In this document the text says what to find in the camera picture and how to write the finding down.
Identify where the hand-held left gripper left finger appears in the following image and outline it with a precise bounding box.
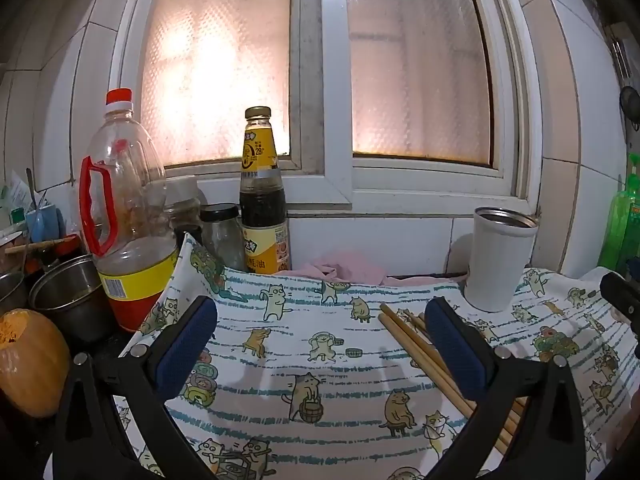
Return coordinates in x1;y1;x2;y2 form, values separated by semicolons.
52;296;218;480

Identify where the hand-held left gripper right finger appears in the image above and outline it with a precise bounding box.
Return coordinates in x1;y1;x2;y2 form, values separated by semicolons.
425;296;586;480

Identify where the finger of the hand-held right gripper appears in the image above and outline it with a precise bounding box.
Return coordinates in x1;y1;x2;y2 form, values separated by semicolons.
599;272;640;361

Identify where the bunch of wooden chopsticks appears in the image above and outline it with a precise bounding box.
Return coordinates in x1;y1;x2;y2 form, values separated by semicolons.
378;302;528;453

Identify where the white metal cup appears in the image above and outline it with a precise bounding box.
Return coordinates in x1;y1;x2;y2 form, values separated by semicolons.
464;206;540;313

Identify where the person's right hand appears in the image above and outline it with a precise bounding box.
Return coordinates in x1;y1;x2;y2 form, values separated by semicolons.
606;402;633;461

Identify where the light green plastic bottle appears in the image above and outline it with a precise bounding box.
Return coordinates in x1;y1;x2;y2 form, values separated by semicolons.
597;175;632;272

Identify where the dark green plastic bottle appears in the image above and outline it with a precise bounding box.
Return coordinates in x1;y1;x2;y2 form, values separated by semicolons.
619;152;640;277

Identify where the glass jar with black lid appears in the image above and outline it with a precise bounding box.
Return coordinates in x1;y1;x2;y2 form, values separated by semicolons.
200;203;247;272

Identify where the steel pot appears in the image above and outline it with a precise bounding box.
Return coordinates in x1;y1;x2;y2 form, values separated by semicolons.
28;255;117;346

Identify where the cat printed cloth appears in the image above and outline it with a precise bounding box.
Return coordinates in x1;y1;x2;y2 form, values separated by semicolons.
115;232;637;480

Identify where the pink cloth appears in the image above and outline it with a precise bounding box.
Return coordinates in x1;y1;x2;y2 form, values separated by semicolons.
277;249;401;286

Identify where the dark jar with grey lid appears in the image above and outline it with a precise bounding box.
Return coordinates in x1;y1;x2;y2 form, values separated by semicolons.
165;177;203;247

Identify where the oil bottle with red cap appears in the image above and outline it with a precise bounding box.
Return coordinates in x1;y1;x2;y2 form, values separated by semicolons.
80;88;180;333

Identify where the orange pumpkin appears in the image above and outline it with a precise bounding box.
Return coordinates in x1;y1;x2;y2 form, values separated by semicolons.
0;308;72;418

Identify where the red rimmed bowl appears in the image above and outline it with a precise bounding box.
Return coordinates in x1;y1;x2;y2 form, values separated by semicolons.
30;234;83;267

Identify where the dark sauce bottle yellow label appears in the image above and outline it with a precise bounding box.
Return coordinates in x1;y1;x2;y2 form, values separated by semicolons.
239;106;292;275

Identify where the small steel bowl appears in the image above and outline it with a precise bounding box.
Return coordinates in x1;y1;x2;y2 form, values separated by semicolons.
0;271;28;313

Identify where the blue cup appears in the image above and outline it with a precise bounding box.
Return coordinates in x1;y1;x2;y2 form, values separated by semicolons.
26;203;62;243

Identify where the metal spoon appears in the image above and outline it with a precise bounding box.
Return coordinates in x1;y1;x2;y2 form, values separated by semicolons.
25;167;39;211

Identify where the frosted glass window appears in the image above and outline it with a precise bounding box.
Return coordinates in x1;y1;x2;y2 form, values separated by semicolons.
112;0;543;211

